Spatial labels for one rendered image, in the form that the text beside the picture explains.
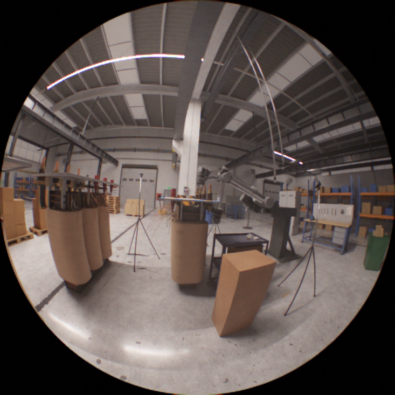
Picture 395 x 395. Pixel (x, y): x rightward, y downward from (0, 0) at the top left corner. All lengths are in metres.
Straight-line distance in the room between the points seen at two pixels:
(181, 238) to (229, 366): 1.53
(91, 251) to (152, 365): 1.61
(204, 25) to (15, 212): 5.87
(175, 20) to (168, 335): 10.24
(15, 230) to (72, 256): 2.99
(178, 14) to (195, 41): 5.49
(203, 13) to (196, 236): 3.98
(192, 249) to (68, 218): 1.53
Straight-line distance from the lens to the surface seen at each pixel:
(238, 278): 0.94
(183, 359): 1.45
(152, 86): 11.44
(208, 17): 3.40
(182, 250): 1.59
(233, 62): 6.17
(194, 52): 3.70
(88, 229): 2.01
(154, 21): 9.34
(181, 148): 7.64
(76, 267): 1.86
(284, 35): 9.80
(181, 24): 8.97
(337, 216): 5.40
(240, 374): 1.46
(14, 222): 4.48
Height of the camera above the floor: 1.38
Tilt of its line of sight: level
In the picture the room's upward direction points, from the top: 4 degrees clockwise
